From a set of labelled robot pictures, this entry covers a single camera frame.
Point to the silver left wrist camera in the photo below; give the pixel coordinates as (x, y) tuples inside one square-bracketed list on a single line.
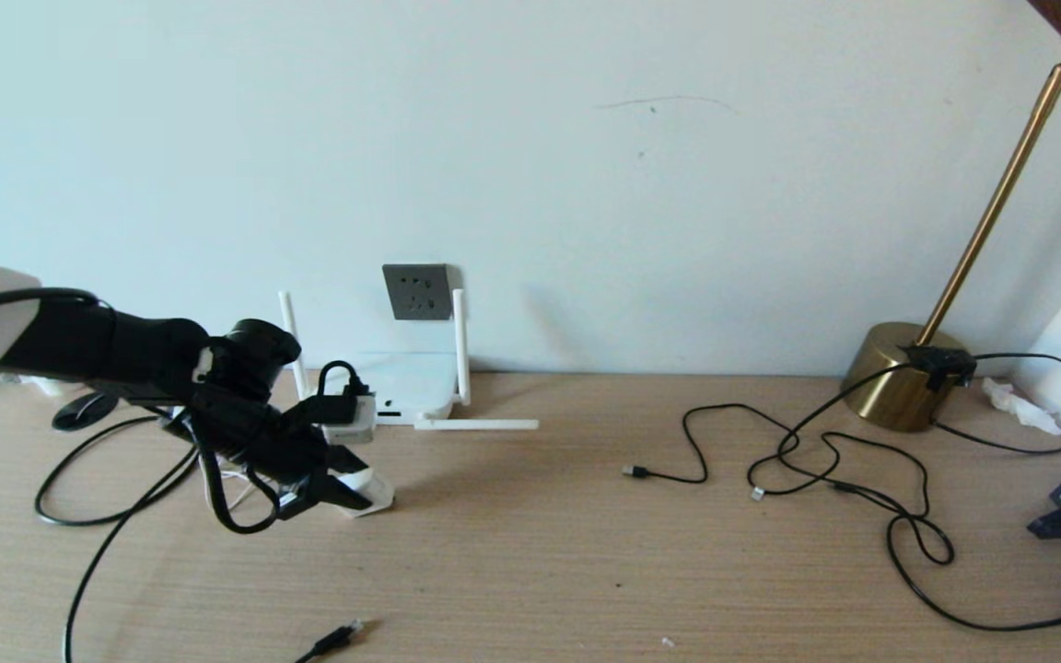
[(355, 428)]

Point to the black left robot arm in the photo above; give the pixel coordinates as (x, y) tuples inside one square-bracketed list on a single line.
[(107, 350)]

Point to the brass desk lamp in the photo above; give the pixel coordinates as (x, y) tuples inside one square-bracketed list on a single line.
[(890, 378)]

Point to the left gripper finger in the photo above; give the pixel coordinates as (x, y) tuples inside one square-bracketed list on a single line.
[(348, 460), (323, 493)]

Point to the crumpled white tissue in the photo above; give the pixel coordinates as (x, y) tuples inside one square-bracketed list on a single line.
[(1014, 405)]

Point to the white router with antennas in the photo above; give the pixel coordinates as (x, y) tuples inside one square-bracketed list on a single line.
[(420, 382)]

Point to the black oval desk grommet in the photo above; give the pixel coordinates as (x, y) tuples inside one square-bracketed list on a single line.
[(79, 414)]

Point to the grey wall socket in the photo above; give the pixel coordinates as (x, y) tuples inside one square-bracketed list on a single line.
[(416, 291)]

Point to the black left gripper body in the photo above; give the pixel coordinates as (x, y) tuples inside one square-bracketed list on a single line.
[(263, 437)]

